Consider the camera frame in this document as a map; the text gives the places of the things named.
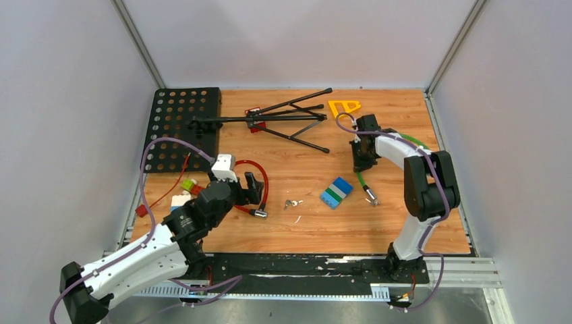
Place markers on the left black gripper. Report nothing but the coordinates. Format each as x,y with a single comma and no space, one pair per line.
251,195

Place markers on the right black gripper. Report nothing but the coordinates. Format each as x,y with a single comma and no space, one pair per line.
359,165

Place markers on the red cable lock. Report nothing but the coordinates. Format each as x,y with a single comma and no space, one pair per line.
259,211

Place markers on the green cable lock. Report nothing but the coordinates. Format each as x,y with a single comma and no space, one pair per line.
395,150

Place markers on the green lock keys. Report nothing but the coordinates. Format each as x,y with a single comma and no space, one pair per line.
373,202

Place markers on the silver keys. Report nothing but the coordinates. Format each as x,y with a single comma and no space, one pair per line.
291,203

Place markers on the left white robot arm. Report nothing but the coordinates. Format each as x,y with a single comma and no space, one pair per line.
172,247

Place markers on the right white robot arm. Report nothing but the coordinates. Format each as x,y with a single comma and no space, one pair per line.
430,188

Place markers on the red yellow toy brick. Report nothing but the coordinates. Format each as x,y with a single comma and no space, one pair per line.
195,190

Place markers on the blue green white brick stack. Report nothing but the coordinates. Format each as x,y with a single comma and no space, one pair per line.
336,193

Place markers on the green toy brick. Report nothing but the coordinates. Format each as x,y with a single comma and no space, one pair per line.
188,184

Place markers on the yellow plastic triangle piece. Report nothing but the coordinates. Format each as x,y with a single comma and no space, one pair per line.
343,106

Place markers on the red label card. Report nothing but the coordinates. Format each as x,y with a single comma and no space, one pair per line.
255,125

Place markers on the black perforated music stand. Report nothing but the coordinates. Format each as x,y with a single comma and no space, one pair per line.
193,115

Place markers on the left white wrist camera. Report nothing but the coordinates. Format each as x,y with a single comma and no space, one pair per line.
223,168

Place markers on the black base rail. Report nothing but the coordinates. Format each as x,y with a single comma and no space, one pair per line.
305,274

